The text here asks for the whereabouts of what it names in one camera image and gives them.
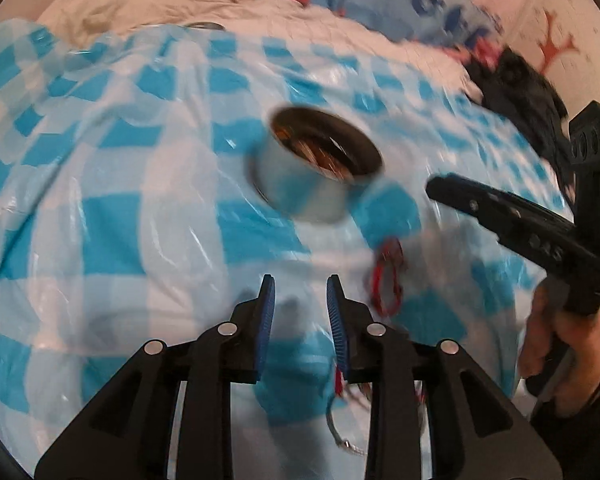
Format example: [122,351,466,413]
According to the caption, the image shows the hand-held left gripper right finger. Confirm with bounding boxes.
[326,274,565,480]

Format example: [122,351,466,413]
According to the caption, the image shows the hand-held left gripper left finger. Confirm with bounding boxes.
[34,274,277,480]

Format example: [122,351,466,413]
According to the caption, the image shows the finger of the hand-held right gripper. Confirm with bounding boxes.
[426,172,600,313]

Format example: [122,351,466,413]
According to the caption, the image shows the red bracelet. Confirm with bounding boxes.
[365,237,406,317]

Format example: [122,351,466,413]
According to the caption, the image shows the silver chain bracelet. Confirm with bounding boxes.
[325,404,369,457]

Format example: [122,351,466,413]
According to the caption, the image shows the round metal tin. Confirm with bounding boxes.
[244,105,385,225]

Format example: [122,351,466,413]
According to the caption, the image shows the person's right hand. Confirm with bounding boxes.
[521,277,600,416]

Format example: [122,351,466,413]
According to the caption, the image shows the black cloth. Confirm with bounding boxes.
[467,45,578,201]

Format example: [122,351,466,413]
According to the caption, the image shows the pink cloth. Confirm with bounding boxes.
[445,40,503,68]

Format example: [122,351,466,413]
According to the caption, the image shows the blue white checked plastic sheet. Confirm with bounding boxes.
[0,17,581,480]

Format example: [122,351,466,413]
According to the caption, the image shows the white quilt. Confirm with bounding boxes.
[35,0,481,101]

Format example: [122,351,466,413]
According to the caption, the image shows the red wall sticker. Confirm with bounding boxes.
[537,10,581,68]

